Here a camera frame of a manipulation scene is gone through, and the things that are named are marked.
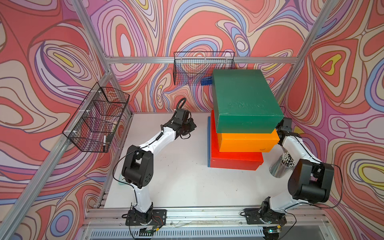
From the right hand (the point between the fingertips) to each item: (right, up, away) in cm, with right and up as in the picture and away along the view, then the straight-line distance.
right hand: (257, 135), depth 90 cm
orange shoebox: (-16, -1, -26) cm, 31 cm away
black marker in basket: (-83, -3, -17) cm, 85 cm away
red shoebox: (-21, -11, -20) cm, 31 cm away
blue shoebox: (-30, -3, +1) cm, 30 cm away
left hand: (-37, +7, 0) cm, 37 cm away
